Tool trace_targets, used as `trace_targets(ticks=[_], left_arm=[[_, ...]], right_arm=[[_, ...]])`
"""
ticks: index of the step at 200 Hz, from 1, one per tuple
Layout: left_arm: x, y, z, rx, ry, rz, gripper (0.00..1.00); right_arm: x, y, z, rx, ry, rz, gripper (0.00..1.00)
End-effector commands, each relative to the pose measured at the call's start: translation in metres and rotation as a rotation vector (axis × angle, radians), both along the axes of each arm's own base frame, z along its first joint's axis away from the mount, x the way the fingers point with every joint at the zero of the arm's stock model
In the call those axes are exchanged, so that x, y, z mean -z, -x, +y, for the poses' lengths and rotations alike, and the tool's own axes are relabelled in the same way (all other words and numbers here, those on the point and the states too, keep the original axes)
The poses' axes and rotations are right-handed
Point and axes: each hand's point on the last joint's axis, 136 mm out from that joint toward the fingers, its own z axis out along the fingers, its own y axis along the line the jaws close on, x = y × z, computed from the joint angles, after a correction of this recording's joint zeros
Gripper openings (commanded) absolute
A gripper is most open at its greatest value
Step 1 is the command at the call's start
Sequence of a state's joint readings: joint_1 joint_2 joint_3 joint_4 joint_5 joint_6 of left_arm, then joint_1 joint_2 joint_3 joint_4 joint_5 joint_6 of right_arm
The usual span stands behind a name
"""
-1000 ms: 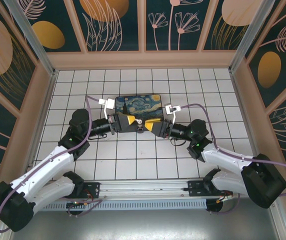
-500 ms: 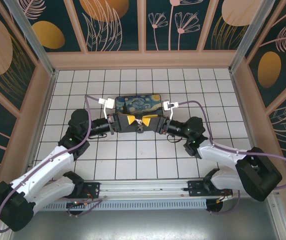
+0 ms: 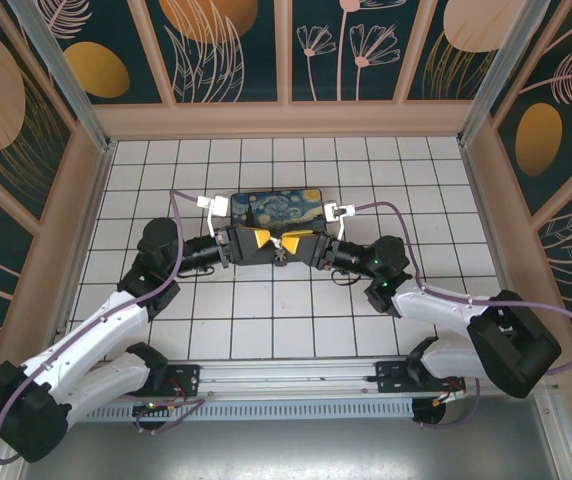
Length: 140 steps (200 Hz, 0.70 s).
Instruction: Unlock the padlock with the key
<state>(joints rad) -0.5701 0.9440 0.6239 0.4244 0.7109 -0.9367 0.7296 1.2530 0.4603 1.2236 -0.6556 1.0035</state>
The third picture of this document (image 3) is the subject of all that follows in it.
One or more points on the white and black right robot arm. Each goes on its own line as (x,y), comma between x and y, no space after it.
(441,305)

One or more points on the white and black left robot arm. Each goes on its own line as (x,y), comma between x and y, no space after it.
(91,325)

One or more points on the aluminium side frame rail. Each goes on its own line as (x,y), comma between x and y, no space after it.
(88,225)

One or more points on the grey metal sheet panel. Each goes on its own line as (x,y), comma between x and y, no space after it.
(286,450)

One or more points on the black box with painted lid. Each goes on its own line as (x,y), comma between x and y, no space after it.
(276,210)

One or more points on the aluminium corner post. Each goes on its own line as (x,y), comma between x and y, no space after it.
(66,80)
(506,60)

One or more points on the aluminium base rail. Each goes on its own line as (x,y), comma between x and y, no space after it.
(286,377)

